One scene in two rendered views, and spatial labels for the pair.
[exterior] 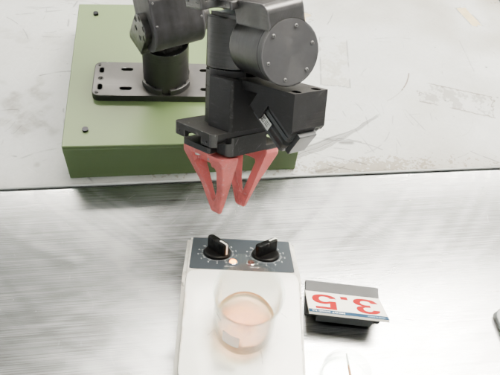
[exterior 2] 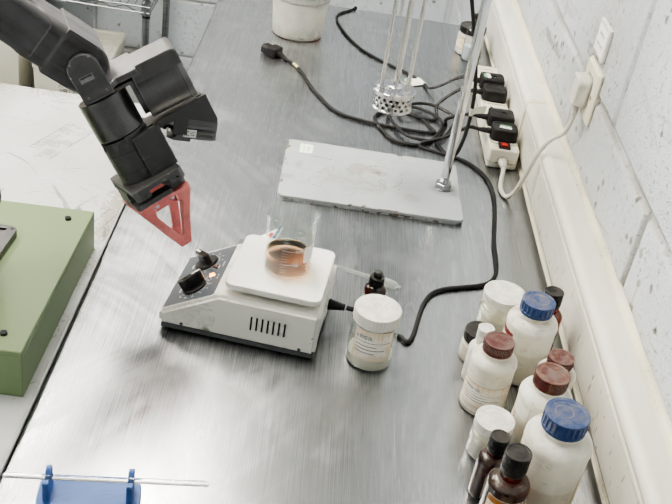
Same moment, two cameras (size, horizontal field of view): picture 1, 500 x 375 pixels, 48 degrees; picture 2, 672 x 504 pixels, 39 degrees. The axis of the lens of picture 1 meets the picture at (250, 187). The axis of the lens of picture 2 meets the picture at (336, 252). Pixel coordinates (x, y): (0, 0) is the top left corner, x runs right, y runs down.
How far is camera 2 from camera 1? 0.96 m
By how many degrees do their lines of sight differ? 59
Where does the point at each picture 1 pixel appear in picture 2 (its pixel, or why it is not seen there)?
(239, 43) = (157, 90)
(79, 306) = (196, 405)
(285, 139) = (213, 129)
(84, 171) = (28, 376)
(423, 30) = not seen: outside the picture
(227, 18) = (118, 91)
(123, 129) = (18, 308)
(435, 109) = (64, 154)
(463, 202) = not seen: hidden behind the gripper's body
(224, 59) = (133, 120)
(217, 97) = (151, 148)
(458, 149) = not seen: hidden behind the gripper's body
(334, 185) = (126, 231)
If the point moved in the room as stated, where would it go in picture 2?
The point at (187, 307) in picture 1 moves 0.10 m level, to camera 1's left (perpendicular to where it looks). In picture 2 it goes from (261, 288) to (233, 335)
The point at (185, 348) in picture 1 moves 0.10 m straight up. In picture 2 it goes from (295, 294) to (306, 224)
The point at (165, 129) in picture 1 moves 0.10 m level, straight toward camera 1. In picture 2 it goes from (33, 282) to (117, 292)
